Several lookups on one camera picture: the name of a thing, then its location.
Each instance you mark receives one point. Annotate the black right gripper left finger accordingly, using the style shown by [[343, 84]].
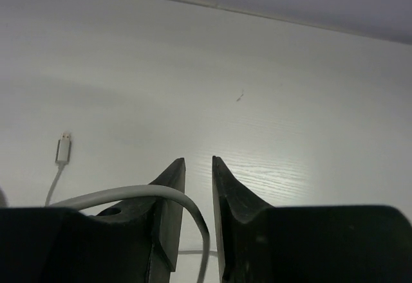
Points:
[[152, 221]]

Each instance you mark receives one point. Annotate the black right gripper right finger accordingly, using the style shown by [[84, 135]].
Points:
[[241, 225]]

